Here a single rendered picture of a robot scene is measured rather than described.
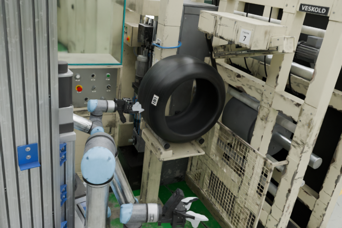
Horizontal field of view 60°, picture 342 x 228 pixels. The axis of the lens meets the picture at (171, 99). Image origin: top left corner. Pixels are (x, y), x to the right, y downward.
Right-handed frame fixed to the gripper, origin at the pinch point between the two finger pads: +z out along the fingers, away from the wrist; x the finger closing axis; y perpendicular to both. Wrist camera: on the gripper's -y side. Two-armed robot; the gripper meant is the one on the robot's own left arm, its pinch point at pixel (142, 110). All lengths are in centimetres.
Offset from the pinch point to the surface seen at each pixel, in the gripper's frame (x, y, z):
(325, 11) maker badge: -52, 85, 70
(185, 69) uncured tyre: -10.7, 33.3, 18.2
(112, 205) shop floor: 42, -113, 11
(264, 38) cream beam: -35, 63, 50
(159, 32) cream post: 34, 48, 17
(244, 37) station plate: -28, 61, 41
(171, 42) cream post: 27, 43, 24
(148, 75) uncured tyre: 8.0, 22.4, 3.2
